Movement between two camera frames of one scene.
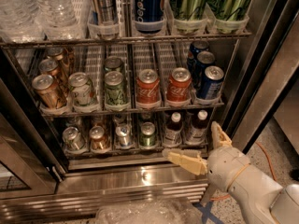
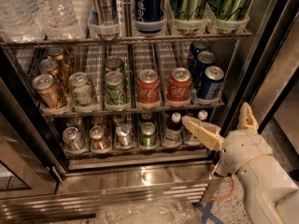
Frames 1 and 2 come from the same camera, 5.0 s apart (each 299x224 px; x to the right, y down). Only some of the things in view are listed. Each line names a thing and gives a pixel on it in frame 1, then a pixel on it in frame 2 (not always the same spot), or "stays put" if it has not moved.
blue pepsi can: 195,49 stays put
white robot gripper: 224,168 -> 245,150
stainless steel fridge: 96,81 stays put
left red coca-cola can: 149,87 stays put
